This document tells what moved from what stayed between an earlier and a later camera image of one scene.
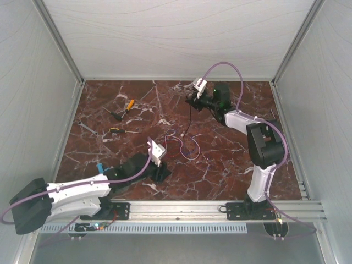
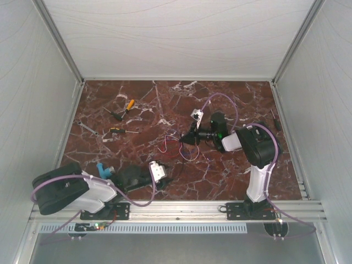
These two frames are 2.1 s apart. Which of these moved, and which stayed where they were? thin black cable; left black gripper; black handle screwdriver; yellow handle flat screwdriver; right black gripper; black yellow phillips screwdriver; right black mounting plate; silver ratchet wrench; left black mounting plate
Moved: left black gripper; thin black cable; right black gripper
Stayed: yellow handle flat screwdriver; right black mounting plate; black handle screwdriver; left black mounting plate; silver ratchet wrench; black yellow phillips screwdriver
